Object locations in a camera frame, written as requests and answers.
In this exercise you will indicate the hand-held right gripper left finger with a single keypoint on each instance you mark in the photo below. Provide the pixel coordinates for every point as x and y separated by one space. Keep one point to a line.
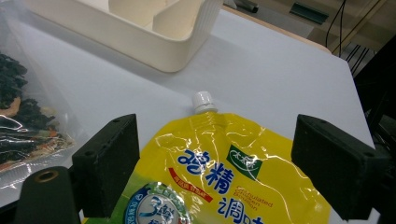
107 161

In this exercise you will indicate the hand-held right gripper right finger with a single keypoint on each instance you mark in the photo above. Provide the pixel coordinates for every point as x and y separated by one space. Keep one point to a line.
336 165

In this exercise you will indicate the clear bag of dried seaweed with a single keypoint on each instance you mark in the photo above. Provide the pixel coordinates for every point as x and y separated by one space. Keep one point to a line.
18 124

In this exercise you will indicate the yellow spout pouch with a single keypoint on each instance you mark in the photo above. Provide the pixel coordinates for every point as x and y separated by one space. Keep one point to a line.
218 149

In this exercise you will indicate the cream plastic storage box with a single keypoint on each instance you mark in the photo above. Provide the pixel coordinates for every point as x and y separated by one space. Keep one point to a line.
140 46

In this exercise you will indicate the wooden desk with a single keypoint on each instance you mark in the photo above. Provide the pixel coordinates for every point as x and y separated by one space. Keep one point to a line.
358 18

